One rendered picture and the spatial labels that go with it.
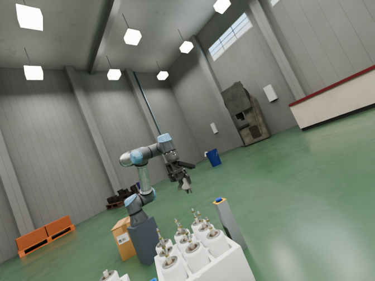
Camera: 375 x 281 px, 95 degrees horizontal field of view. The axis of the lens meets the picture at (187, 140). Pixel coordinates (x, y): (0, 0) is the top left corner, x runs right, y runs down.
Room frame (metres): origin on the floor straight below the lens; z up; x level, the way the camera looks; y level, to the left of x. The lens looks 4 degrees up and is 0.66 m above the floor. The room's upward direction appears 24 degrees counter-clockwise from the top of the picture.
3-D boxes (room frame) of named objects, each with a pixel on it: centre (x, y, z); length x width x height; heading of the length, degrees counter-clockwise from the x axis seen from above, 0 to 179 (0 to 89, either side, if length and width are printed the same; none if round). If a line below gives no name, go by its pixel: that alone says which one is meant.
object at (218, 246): (0.88, 0.07, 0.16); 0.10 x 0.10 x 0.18
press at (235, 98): (7.26, -2.64, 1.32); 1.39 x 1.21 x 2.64; 43
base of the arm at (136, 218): (1.50, 0.65, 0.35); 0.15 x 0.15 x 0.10
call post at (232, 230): (1.12, -0.03, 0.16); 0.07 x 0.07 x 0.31; 19
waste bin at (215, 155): (5.51, -0.52, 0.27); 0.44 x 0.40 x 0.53; 97
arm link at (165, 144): (0.99, 0.12, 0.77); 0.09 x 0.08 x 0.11; 36
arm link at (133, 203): (1.50, 0.65, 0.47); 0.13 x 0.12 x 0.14; 126
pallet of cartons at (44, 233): (4.94, 4.77, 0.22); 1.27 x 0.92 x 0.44; 133
